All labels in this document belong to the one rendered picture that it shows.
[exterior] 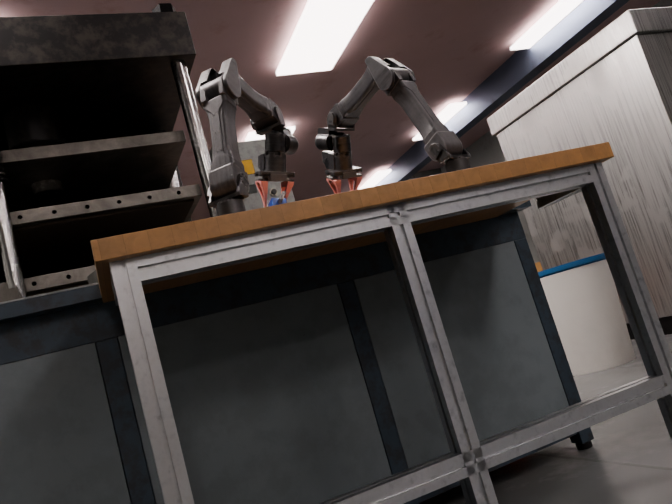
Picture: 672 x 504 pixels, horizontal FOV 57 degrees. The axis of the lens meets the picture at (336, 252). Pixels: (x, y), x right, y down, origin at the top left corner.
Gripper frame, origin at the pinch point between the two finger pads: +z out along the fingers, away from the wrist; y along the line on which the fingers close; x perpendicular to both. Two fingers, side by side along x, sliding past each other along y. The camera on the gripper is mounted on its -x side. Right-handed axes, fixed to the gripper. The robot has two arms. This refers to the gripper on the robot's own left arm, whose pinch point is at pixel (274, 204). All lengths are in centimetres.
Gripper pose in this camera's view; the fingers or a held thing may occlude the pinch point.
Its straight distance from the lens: 175.5
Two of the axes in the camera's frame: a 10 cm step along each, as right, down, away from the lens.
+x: 3.7, 0.9, -9.3
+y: -9.3, 0.1, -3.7
